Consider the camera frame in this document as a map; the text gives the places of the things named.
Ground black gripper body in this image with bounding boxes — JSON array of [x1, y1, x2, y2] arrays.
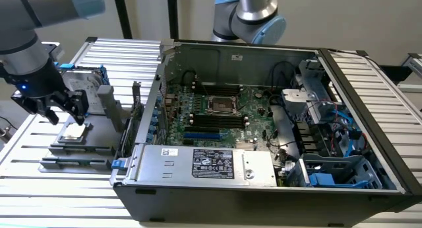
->
[[0, 60, 70, 109]]

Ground silver CPU chip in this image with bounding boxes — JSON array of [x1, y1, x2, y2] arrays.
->
[[63, 125, 91, 141]]

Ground black long expansion slot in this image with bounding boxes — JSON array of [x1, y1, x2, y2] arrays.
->
[[183, 126, 220, 134]]

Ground blue expansion slot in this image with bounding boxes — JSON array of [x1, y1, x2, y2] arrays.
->
[[183, 133, 221, 141]]

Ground black RAM slot bank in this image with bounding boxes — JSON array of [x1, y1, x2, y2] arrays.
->
[[194, 83, 241, 95], [191, 114, 247, 127]]

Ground CPU socket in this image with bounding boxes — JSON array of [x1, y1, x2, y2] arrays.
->
[[204, 95, 240, 115]]

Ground silver hard disk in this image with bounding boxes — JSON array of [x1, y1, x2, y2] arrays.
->
[[62, 69, 104, 115]]

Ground grey parts rack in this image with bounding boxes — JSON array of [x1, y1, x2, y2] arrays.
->
[[38, 84, 134, 175]]

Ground blue disk caddy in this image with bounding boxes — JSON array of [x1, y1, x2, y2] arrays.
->
[[59, 62, 112, 88]]

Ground black stand pole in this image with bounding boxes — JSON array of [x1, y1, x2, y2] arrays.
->
[[111, 0, 134, 40], [166, 0, 182, 41]]

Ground grey power supply unit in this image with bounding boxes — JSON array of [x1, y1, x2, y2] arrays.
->
[[123, 144, 279, 188]]

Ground silver chipset heat sink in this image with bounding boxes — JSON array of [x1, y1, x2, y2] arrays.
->
[[235, 141, 259, 151]]

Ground green motherboard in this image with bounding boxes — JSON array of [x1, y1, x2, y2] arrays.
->
[[160, 81, 293, 155]]

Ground black open PC case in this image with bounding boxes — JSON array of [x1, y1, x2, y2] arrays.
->
[[111, 39, 422, 223]]

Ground black fan shroud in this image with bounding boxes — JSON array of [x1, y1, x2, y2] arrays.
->
[[292, 121, 335, 155]]

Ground metal drive cage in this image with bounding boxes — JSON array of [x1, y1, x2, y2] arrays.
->
[[281, 59, 348, 125]]

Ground blue grey disk bay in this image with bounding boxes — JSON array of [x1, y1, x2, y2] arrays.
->
[[285, 153, 387, 189]]

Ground black box beside table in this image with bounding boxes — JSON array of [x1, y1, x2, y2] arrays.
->
[[379, 64, 415, 82]]

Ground aluminium slatted side table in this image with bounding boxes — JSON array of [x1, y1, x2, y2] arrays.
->
[[395, 53, 422, 93]]

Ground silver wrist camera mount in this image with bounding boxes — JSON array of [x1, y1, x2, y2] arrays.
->
[[40, 42, 66, 63]]

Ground dark cable with ring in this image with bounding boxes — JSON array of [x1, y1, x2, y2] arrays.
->
[[0, 116, 18, 140]]

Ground graphics card with bracket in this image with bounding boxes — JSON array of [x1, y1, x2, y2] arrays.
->
[[119, 81, 147, 157]]

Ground short black looped wire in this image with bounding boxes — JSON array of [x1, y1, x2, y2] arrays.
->
[[182, 70, 200, 85]]

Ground black looped power wire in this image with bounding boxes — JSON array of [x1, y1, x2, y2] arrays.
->
[[269, 61, 299, 91]]

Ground blue data wire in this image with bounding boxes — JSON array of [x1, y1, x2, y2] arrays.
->
[[332, 108, 368, 166]]

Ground thin black cable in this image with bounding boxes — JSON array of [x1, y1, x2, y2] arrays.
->
[[329, 48, 399, 86]]

